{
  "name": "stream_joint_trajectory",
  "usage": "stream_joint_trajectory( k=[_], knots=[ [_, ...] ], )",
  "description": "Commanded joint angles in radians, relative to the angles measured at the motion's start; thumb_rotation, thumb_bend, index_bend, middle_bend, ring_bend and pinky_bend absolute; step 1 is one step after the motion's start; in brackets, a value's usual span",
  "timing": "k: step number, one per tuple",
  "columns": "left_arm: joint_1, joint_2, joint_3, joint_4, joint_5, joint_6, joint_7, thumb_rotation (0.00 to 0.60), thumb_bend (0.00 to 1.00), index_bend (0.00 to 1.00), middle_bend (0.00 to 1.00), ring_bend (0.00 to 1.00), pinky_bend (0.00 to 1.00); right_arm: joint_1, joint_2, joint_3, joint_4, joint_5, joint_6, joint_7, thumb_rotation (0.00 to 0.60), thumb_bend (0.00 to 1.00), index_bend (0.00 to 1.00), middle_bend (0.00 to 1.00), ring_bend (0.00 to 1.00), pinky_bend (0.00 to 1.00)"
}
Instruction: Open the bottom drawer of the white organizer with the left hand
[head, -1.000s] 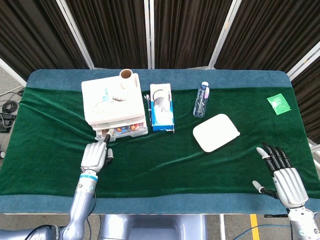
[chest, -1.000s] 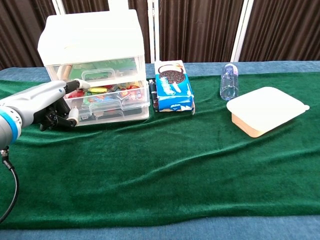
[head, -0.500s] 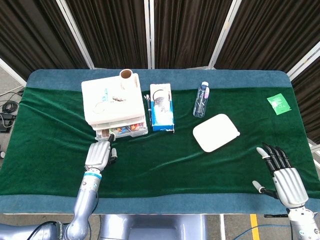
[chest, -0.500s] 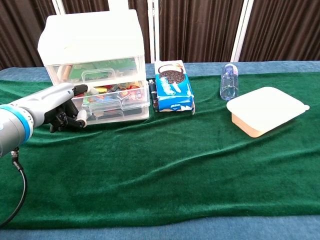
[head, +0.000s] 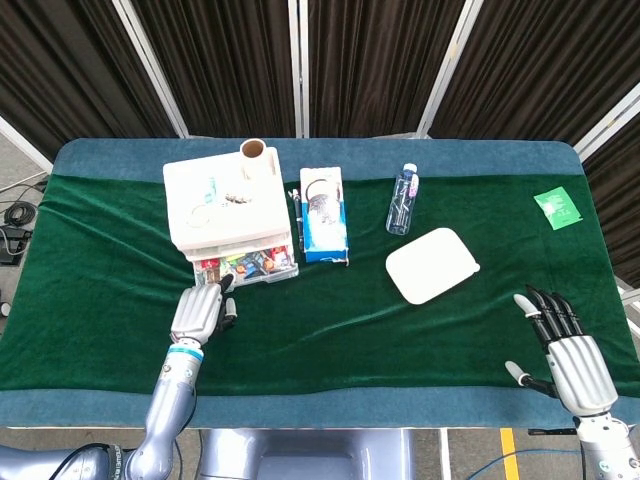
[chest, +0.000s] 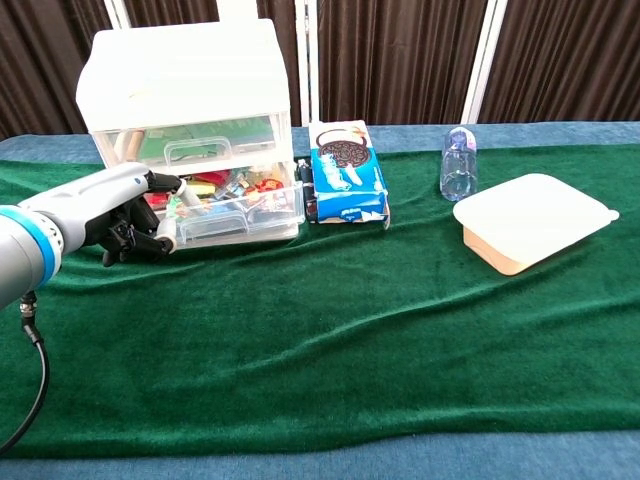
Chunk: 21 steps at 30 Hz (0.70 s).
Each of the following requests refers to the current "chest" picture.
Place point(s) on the beige rectangular food container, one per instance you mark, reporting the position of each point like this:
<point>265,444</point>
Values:
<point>492,257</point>

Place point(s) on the white screen frame post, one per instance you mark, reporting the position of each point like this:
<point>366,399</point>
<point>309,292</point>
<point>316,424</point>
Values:
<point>117,11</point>
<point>482,65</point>
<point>306,60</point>

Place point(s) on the beige box with white lid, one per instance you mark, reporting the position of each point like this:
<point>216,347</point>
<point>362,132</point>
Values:
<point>530,215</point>

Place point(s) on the green flat packet in drawer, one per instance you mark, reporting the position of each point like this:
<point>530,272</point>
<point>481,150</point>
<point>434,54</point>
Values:
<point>215,132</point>

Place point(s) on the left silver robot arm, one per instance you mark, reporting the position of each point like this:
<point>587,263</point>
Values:
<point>25,250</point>

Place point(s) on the clear drawer with colourful contents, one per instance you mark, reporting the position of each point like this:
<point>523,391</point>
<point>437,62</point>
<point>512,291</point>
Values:
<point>250,220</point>

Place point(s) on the left black grey robot hand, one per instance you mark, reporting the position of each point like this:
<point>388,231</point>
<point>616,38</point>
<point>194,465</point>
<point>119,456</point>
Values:
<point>100,200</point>

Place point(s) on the white plastic drawer unit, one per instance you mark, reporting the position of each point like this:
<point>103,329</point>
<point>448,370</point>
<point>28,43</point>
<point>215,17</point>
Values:
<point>185,70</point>

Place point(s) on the small black cylindrical object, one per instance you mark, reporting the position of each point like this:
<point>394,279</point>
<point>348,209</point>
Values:
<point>306,172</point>

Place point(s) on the blue table cover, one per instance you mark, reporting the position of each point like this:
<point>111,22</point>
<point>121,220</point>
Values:
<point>320,462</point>

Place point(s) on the clear plastic water bottle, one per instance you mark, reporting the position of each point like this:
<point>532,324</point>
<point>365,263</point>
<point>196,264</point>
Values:
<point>458,170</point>

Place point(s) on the wooden roll in drawer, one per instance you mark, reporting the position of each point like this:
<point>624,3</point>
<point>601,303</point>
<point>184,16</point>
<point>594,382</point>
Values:
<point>129,146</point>

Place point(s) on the clear drawer with green contents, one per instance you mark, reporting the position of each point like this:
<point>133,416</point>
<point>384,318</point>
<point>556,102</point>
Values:
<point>150,147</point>

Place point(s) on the green velvet cloth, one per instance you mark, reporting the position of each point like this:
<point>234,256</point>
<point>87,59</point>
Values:
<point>320,325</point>

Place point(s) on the blue Oreo cookie box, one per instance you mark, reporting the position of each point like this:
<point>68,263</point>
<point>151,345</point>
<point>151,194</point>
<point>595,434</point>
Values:
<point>350,200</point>

